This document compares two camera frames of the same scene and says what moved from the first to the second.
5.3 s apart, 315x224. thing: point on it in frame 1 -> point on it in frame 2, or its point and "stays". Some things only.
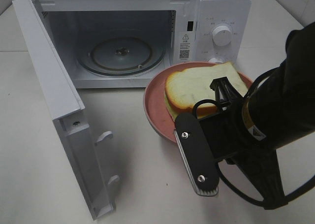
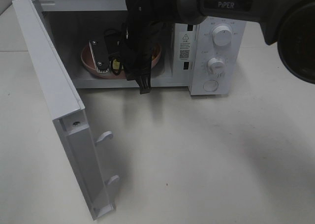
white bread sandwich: (184, 88) -> (116, 62)
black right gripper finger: (223, 89) -> (144, 82)
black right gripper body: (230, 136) -> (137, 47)
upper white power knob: (222, 36) stays
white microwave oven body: (118, 38) stays
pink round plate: (155, 105) -> (87, 62)
